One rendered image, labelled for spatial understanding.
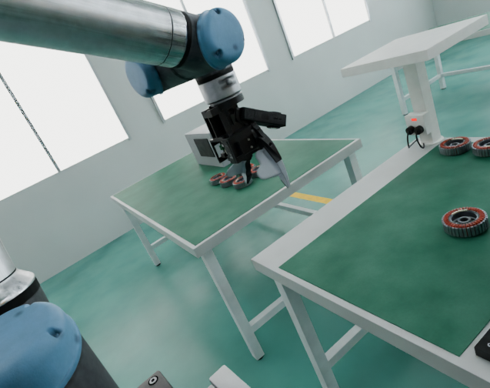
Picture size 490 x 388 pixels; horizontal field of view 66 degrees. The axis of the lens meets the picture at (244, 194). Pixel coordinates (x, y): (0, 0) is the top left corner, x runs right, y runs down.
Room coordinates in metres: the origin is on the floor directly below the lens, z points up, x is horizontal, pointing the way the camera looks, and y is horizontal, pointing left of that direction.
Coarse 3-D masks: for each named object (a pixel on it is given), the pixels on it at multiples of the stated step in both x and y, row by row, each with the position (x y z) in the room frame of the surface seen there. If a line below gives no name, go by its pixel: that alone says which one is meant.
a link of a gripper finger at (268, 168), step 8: (256, 152) 0.72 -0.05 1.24; (264, 152) 0.72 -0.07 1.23; (264, 160) 0.71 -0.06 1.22; (272, 160) 0.71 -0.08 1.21; (280, 160) 0.70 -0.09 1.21; (264, 168) 0.70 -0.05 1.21; (272, 168) 0.70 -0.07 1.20; (280, 168) 0.70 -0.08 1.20; (264, 176) 0.68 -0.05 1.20; (272, 176) 0.69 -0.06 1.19; (280, 176) 0.70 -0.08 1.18; (288, 184) 0.69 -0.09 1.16
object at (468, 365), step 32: (416, 160) 1.42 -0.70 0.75; (352, 192) 1.38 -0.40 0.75; (320, 224) 1.25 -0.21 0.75; (256, 256) 1.22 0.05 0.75; (288, 256) 1.13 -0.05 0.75; (352, 320) 0.78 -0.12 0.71; (384, 320) 0.70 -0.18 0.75; (416, 352) 0.61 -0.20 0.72; (448, 352) 0.56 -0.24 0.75; (480, 384) 0.49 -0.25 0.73
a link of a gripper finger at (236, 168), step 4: (248, 160) 0.79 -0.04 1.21; (232, 164) 0.79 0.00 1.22; (236, 164) 0.79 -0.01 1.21; (240, 164) 0.80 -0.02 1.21; (244, 164) 0.80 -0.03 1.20; (248, 164) 0.81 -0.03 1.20; (232, 168) 0.79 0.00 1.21; (236, 168) 0.80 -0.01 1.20; (240, 168) 0.80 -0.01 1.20; (244, 168) 0.81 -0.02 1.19; (248, 168) 0.81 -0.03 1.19; (228, 172) 0.79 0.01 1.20; (232, 172) 0.80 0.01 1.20; (236, 172) 0.80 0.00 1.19; (240, 172) 0.81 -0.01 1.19; (244, 172) 0.81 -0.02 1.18; (248, 172) 0.81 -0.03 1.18; (228, 176) 0.79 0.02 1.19; (244, 176) 0.82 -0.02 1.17; (248, 176) 0.81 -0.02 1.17; (248, 180) 0.82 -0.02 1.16
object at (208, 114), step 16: (240, 96) 0.73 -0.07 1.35; (208, 112) 0.72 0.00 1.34; (224, 112) 0.73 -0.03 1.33; (208, 128) 0.74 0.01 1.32; (224, 128) 0.72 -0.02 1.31; (240, 128) 0.74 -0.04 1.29; (256, 128) 0.73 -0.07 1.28; (224, 144) 0.72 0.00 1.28; (240, 144) 0.71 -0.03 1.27; (256, 144) 0.73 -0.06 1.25; (224, 160) 0.76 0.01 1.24; (240, 160) 0.70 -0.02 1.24
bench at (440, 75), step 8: (472, 16) 4.12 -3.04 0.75; (488, 16) 3.73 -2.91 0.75; (448, 24) 4.30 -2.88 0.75; (488, 24) 3.38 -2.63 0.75; (480, 32) 3.28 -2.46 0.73; (488, 32) 3.22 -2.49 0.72; (464, 40) 3.42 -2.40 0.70; (440, 64) 4.52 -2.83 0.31; (392, 72) 4.22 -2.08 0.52; (440, 72) 4.51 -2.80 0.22; (448, 72) 4.42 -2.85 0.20; (456, 72) 4.34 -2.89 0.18; (464, 72) 4.26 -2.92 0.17; (432, 80) 4.44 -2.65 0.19; (440, 80) 4.53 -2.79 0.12; (400, 88) 4.20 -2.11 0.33; (440, 88) 4.55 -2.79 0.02; (400, 96) 4.20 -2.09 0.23; (408, 96) 4.25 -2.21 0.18; (400, 104) 4.22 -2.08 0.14
